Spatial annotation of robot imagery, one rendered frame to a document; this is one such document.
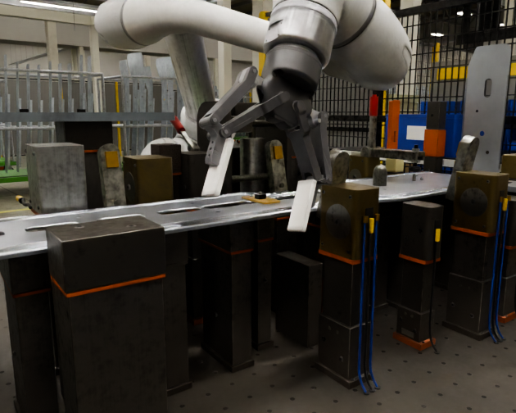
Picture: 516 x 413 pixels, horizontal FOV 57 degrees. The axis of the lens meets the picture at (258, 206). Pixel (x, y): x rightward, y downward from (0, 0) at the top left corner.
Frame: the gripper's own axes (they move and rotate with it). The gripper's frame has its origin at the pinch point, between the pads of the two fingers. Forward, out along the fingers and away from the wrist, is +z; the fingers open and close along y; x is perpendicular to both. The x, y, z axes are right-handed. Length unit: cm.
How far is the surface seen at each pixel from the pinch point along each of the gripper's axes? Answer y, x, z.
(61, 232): 18.2, -10.9, 8.9
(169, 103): -278, -758, -320
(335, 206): -21.6, -9.0, -7.5
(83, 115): 12, -51, -17
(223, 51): -277, -596, -377
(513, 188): -71, -5, -28
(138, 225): 10.5, -8.6, 5.7
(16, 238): 20.2, -23.6, 10.6
